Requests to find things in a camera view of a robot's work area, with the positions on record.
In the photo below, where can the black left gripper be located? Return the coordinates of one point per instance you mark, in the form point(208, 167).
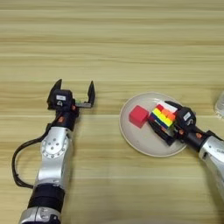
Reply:
point(65, 119)

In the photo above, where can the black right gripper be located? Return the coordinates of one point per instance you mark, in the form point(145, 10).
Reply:
point(189, 135)

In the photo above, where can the multicoloured block stack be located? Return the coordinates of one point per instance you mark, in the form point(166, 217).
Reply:
point(163, 115)

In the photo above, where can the red cube block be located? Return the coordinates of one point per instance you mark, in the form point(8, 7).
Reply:
point(138, 116)

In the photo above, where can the white round plate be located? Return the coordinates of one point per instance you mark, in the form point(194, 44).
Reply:
point(137, 140)

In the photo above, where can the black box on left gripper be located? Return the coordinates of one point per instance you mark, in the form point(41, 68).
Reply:
point(62, 99)

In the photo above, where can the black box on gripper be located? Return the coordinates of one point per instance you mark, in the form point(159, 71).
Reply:
point(62, 99)
point(186, 117)

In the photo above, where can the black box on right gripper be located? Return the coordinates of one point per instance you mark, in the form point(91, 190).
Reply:
point(186, 117)

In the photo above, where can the clear plastic object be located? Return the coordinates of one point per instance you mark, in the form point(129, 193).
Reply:
point(220, 105)

